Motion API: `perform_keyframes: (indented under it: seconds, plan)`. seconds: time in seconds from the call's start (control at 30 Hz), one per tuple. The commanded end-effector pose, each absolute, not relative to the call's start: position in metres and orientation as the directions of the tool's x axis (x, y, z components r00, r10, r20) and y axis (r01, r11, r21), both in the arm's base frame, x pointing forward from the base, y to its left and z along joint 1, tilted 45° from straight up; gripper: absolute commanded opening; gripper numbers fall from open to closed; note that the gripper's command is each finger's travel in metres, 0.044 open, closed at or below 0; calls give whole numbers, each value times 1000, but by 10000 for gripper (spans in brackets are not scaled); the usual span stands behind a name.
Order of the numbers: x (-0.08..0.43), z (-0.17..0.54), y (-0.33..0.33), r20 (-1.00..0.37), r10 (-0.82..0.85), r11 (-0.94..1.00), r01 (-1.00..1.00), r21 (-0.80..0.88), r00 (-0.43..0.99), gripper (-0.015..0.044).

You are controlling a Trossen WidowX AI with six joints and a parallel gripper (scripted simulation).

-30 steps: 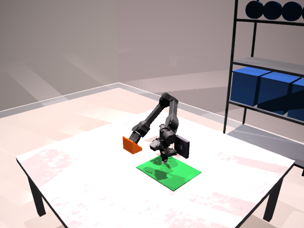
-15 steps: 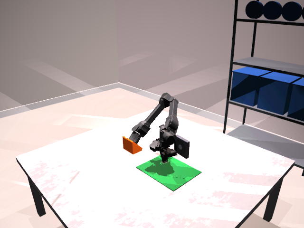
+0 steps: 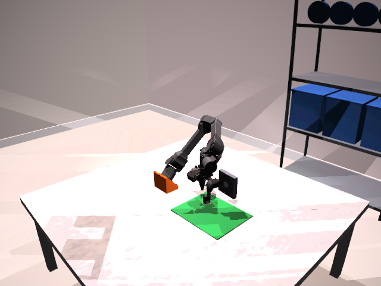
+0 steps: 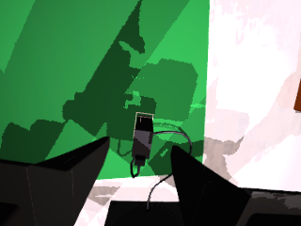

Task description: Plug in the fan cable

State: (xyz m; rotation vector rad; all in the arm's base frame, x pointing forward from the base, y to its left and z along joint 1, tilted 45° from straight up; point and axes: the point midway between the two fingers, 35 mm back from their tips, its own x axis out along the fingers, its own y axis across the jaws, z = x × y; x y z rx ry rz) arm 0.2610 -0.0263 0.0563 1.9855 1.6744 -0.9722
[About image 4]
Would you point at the black fan cable with plug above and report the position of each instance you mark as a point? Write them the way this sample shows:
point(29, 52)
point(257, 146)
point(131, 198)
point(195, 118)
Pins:
point(142, 146)

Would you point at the green circuit board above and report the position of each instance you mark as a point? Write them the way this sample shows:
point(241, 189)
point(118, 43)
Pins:
point(74, 71)

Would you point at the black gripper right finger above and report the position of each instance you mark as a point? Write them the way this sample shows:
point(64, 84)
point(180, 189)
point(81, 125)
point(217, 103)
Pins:
point(207, 199)

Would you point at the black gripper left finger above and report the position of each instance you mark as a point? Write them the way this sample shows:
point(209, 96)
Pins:
point(53, 192)

